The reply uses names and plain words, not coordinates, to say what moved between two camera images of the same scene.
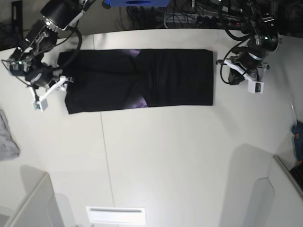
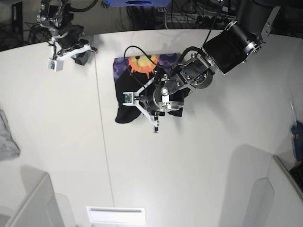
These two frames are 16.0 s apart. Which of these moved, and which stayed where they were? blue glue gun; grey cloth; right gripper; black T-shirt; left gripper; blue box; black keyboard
Moved: left gripper; black T-shirt; right gripper
Stayed: black keyboard; blue box; blue glue gun; grey cloth
